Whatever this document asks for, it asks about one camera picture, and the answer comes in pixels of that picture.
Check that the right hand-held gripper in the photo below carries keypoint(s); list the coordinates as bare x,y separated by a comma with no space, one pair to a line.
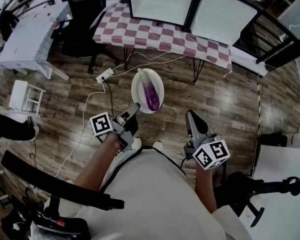
210,154

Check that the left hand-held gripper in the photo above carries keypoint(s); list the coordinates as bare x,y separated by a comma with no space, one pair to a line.
102,125

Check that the white oval plate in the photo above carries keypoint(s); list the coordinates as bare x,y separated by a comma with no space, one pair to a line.
140,94

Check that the purple eggplant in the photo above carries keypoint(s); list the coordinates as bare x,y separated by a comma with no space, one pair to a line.
151,96

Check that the person's left forearm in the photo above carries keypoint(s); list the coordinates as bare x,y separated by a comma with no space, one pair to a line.
100,161

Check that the person's right forearm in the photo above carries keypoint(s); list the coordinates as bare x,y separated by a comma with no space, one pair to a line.
205,189

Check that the person's left white shoe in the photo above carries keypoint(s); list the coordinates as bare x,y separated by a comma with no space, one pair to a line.
138,143

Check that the person's white shoe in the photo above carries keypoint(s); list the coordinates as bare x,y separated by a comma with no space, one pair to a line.
157,145
138,143

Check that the person's right white shoe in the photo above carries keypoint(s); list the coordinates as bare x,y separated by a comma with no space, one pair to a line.
157,145

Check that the white power strip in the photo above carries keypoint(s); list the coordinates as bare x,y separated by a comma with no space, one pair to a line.
105,75

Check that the table with pink checkered cloth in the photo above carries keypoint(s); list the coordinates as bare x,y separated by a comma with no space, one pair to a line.
145,31

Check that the black bag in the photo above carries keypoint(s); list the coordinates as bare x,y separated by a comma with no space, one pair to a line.
272,139

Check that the black wheeled chair base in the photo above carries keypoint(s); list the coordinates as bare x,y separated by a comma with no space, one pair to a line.
240,191

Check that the person's white shirt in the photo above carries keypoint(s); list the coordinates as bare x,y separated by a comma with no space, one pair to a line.
152,196

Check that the white shelf board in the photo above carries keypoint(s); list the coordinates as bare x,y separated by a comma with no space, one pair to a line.
247,59

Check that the large white sheet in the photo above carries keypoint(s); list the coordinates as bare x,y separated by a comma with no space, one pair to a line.
285,164

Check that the black mesh office chair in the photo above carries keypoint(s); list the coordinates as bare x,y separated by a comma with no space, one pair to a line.
85,14

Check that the black metal rack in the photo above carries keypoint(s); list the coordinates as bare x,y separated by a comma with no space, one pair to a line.
275,52

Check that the teal object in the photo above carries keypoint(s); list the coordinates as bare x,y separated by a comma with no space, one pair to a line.
65,25

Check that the white stool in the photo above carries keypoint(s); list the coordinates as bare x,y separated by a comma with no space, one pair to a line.
21,94

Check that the red white cup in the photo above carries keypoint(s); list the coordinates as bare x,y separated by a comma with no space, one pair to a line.
56,25

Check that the clear bottle with red cap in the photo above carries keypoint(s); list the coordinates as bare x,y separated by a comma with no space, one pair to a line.
50,17

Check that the table with white grid cloth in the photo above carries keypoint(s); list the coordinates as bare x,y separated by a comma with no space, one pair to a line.
27,34

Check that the black chest-mounted device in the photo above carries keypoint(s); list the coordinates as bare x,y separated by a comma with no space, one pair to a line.
65,224

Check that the white open container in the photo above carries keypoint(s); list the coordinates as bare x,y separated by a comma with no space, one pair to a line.
297,16

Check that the black side chair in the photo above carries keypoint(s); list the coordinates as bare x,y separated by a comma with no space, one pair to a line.
7,24

